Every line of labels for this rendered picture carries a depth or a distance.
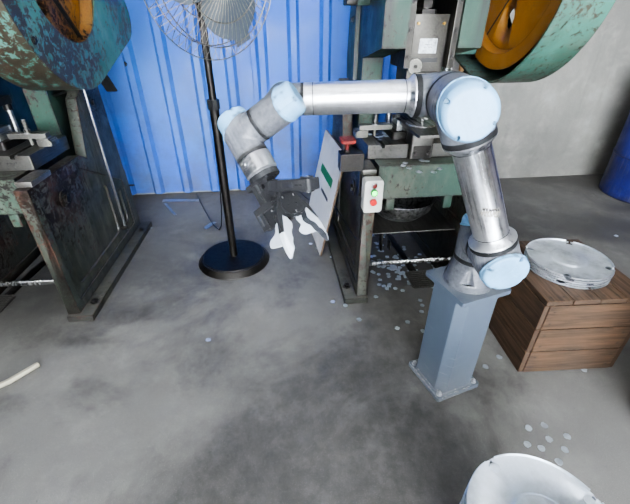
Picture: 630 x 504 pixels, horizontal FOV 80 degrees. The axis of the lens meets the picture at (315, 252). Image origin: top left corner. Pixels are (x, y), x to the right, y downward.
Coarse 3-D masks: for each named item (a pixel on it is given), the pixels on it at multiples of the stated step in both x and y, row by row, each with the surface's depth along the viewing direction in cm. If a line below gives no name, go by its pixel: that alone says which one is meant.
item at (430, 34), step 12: (420, 12) 144; (432, 12) 144; (420, 24) 141; (432, 24) 142; (444, 24) 142; (420, 36) 144; (432, 36) 144; (444, 36) 145; (420, 48) 146; (432, 48) 146; (444, 48) 147; (420, 60) 148; (432, 60) 149; (396, 72) 161; (408, 72) 150; (420, 72) 148; (432, 72) 148
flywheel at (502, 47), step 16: (496, 0) 160; (512, 0) 150; (528, 0) 141; (544, 0) 133; (560, 0) 121; (496, 16) 161; (528, 16) 141; (544, 16) 129; (496, 32) 162; (512, 32) 151; (528, 32) 142; (480, 48) 168; (496, 48) 161; (512, 48) 152; (528, 48) 138; (496, 64) 157; (512, 64) 147
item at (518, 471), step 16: (512, 464) 83; (528, 464) 83; (544, 464) 83; (480, 480) 80; (496, 480) 80; (512, 480) 80; (528, 480) 80; (544, 480) 80; (560, 480) 80; (576, 480) 80; (480, 496) 77; (496, 496) 77; (512, 496) 77; (528, 496) 77; (544, 496) 77; (560, 496) 77; (576, 496) 77
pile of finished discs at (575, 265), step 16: (544, 240) 153; (560, 240) 153; (528, 256) 143; (544, 256) 143; (560, 256) 142; (576, 256) 142; (592, 256) 143; (544, 272) 136; (560, 272) 134; (576, 272) 134; (592, 272) 134; (608, 272) 134; (576, 288) 132; (592, 288) 132
